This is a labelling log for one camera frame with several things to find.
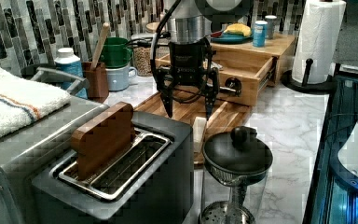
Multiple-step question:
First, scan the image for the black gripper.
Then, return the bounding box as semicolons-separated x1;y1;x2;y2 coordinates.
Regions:
156;39;219;119

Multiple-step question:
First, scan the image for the pale butter stick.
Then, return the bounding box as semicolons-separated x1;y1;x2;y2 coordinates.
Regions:
193;117;207;153

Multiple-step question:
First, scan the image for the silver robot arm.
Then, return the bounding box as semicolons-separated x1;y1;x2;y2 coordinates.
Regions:
150;0;253;117

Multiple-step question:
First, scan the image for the dark wooden cutting board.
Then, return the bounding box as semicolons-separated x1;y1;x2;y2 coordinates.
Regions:
133;90;252;166

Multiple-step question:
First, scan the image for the white paper packet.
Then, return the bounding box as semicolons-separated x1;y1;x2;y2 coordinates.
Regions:
203;61;223;70

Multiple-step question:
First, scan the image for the glass jar of grains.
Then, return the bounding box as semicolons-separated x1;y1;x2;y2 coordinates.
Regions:
131;33;153;77

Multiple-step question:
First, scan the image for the light wooden drawer box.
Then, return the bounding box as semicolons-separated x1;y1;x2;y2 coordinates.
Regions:
155;33;296;107

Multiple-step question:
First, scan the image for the teal plate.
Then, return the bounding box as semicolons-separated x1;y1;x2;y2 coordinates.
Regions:
211;34;253;44

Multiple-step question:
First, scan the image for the light blue mug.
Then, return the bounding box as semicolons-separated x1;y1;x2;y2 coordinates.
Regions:
106;64;138;91

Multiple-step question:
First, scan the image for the yellow banana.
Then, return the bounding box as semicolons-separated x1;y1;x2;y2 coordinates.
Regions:
224;23;252;37

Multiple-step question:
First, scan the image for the green bowl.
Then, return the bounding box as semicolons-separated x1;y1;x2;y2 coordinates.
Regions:
100;37;132;68

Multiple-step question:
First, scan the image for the black pot lid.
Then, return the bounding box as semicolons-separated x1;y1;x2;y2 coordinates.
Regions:
202;126;273;175

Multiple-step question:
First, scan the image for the brown utensil holder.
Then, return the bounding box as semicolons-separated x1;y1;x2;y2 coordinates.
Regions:
82;62;109;103

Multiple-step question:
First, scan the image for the blue salt canister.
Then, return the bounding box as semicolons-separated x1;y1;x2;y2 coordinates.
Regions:
253;21;268;48

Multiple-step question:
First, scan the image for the wooden spoon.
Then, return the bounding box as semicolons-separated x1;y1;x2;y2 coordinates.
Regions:
90;22;110;70

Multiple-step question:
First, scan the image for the silver metal shaker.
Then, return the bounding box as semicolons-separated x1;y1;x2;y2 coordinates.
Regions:
265;15;277;39

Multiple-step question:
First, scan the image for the brown wooden toast slice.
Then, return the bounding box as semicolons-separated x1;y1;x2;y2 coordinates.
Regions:
71;102;135;180

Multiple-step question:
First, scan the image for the blue white-capped bottle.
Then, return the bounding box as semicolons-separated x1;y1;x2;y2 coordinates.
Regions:
53;47;89;101

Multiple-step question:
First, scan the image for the glass french press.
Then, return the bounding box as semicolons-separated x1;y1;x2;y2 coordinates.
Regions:
198;166;267;224

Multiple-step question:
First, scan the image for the white paper towel roll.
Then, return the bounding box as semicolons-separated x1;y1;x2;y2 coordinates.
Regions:
292;0;346;84

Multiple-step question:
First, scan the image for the white striped towel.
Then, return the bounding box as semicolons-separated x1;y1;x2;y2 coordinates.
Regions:
0;67;71;138

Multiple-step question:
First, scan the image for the grey toaster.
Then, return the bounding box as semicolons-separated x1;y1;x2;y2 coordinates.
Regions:
0;97;193;224

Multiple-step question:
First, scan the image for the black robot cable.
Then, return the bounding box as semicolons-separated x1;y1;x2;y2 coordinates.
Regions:
149;0;183;78

